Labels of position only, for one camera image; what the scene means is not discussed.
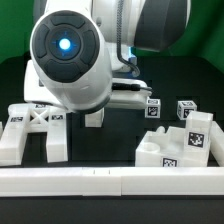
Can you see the white chair back frame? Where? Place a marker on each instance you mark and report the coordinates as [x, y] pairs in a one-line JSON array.
[[29, 118]]

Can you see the white tagged cube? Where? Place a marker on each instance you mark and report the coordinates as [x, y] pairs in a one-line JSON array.
[[184, 108], [153, 108]]

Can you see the white chair seat part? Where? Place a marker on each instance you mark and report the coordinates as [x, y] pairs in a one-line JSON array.
[[165, 148]]

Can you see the white right obstacle bar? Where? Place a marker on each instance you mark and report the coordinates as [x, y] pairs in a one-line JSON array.
[[217, 143]]

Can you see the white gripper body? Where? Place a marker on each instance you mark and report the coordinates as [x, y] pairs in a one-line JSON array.
[[36, 92]]

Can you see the white front obstacle bar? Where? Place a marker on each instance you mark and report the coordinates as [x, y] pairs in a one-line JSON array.
[[121, 181]]

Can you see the white tagged cube near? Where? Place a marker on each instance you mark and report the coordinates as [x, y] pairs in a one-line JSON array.
[[153, 108]]

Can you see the white tagged cube far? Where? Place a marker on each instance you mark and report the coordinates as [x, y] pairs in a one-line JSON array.
[[184, 108]]

